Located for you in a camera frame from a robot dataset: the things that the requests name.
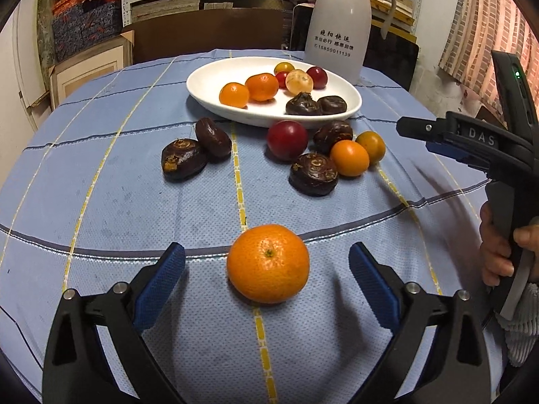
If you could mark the white thermos jug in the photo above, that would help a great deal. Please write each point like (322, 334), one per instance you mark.
(337, 17)

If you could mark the brick-patterned curtain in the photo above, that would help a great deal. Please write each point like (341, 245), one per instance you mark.
(476, 21)

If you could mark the pile of blue-red patterned boxes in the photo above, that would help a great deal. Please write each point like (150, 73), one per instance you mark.
(84, 25)

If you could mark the person's right hand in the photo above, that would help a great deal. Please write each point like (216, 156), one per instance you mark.
(495, 256)

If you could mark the orange mandarin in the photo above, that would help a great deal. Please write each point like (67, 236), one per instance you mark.
(262, 87)
(268, 263)

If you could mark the small dark red plum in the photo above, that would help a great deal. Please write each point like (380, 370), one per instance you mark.
(316, 76)

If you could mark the white board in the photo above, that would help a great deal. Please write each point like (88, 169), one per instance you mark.
(29, 71)

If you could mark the red cherry tomato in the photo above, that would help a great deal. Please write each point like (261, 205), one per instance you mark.
(280, 79)

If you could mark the yellow cherry tomato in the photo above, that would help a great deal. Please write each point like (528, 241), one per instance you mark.
(284, 67)
(374, 146)

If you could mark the white oval plate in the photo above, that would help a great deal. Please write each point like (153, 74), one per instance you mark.
(210, 84)

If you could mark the dark brown wooden board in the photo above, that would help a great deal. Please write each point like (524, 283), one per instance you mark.
(202, 33)

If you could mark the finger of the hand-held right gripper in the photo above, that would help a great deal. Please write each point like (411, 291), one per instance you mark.
(454, 153)
(421, 128)

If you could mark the blue checked tablecloth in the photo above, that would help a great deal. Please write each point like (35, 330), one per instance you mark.
(126, 202)

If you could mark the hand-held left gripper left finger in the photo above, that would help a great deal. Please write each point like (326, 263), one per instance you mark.
(162, 286)

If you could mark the mottled grey panel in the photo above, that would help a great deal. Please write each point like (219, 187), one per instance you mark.
(44, 29)

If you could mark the dark water chestnut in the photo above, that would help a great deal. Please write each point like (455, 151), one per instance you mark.
(332, 134)
(313, 173)
(183, 160)
(332, 105)
(302, 104)
(213, 138)

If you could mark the small smooth orange fruit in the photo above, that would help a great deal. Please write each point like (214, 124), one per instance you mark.
(234, 94)
(349, 158)

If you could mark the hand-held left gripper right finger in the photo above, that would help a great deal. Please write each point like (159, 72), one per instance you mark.
(374, 286)

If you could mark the large dark red plum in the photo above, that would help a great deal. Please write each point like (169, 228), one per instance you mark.
(287, 139)

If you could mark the small pale yellow potato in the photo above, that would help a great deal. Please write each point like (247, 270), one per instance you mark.
(300, 81)

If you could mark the light wooden frame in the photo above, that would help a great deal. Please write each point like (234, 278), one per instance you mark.
(84, 75)

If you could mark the white metal shelving rack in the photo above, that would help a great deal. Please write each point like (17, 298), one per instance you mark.
(125, 0)

